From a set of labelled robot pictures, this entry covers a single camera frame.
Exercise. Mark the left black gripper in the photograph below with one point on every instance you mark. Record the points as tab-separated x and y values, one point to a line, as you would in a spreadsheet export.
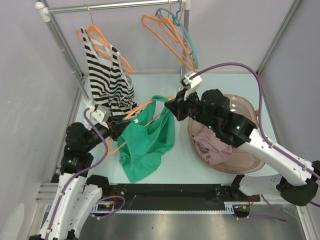
116	127

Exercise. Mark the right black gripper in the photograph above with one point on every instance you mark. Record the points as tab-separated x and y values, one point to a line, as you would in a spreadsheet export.
177	105

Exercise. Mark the orange hanger front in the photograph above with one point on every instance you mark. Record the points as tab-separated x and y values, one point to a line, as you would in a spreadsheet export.
133	111

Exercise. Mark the green tank top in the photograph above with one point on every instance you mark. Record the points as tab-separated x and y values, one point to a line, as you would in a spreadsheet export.
145	140

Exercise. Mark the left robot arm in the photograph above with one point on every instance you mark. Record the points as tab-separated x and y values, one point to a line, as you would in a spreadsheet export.
77	192

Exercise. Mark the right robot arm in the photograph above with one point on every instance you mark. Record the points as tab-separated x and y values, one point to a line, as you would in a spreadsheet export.
296	179

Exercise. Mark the black white striped tank top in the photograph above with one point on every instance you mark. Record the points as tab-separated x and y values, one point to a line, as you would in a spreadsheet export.
110	83

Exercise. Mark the pink thin hanger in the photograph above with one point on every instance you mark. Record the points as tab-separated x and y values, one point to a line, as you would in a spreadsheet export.
182	19

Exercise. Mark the teal hanger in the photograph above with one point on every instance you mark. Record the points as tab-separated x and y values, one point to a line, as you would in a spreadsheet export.
160	15

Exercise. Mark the orange hanger with striped top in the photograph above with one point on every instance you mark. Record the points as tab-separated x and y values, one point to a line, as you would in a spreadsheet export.
96	34

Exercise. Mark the pink mauve garment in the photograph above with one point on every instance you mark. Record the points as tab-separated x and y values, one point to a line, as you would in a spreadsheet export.
211	148

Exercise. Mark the brown plastic laundry basket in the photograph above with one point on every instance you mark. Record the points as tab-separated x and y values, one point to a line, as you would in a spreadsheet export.
240	162

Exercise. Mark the metal clothes rack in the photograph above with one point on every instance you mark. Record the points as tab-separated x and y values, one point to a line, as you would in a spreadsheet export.
47	13

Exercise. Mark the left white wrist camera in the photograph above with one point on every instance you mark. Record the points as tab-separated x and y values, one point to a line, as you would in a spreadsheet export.
100	113

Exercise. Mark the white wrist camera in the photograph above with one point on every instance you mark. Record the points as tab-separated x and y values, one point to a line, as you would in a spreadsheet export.
189	84
100	113

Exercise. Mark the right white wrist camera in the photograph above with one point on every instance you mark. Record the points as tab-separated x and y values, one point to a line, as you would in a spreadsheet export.
189	84

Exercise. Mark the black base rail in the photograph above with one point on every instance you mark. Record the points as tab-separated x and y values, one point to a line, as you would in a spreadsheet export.
176	197

